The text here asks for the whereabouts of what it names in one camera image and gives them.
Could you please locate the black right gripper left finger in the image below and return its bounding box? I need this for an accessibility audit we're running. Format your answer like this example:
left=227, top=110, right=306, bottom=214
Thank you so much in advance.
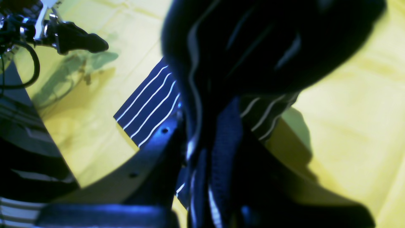
left=36, top=111, right=185, bottom=228

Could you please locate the navy white striped T-shirt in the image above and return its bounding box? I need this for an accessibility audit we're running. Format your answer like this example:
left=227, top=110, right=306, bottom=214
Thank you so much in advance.
left=114, top=0, right=386, bottom=228

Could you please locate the yellow table cloth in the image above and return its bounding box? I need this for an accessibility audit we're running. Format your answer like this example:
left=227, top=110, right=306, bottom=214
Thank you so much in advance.
left=27, top=0, right=404, bottom=228

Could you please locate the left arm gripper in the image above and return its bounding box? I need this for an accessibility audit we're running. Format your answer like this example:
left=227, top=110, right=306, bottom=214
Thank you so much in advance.
left=1, top=6, right=109, bottom=55

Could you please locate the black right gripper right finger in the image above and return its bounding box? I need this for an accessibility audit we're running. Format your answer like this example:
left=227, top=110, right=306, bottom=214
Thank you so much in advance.
left=229, top=129, right=376, bottom=228

